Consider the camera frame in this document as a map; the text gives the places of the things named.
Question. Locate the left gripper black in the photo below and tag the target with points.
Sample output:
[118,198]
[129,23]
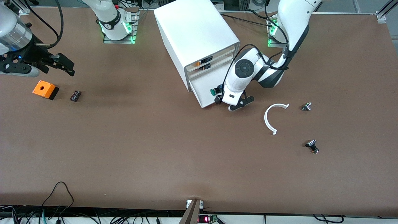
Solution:
[218,99]

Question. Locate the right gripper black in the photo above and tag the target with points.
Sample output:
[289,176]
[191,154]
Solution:
[36,55]

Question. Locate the green push button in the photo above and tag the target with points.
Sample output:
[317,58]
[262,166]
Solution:
[214,91]

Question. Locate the white plastic drawer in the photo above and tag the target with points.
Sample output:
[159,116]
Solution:
[220,62]
[203,90]
[222,53]

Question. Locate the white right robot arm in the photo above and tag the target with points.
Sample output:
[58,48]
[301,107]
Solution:
[113,15]

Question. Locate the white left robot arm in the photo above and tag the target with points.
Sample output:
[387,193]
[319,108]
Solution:
[295,18]

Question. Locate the orange mushroom push button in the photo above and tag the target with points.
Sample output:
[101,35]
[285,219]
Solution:
[197,63]

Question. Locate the small black terminal block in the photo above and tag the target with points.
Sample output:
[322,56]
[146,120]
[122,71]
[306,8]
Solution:
[75,95]

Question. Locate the chrome metal tee fitting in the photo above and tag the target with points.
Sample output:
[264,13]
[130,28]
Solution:
[306,106]

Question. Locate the device with red display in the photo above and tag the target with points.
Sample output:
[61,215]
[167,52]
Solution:
[206,219]

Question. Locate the orange button enclosure box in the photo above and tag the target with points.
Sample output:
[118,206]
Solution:
[43,88]

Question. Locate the white semicircular plastic bracket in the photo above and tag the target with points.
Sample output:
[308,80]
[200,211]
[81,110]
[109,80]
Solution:
[266,119]

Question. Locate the aluminium frame profile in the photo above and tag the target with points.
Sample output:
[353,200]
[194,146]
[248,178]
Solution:
[18,7]
[385,11]

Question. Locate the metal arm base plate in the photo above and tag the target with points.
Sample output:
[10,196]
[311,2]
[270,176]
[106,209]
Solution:
[273,43]
[119,40]

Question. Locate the black switch with white face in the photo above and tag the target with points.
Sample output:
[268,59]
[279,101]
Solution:
[311,145]

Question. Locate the brown camera post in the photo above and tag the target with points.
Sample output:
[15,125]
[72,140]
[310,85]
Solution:
[190,214]

